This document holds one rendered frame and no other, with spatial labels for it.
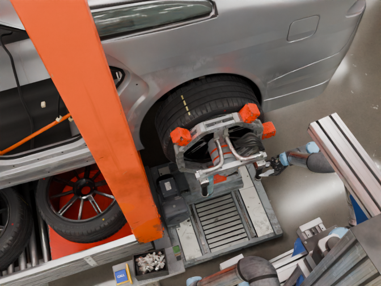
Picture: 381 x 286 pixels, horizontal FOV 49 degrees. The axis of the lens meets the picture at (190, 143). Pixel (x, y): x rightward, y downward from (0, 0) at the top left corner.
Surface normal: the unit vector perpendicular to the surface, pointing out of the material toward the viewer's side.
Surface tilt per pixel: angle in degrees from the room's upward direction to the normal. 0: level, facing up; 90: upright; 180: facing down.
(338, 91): 0
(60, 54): 90
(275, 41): 90
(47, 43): 90
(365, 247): 0
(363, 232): 0
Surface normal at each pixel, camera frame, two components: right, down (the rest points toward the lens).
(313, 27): 0.30, 0.82
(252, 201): -0.05, -0.50
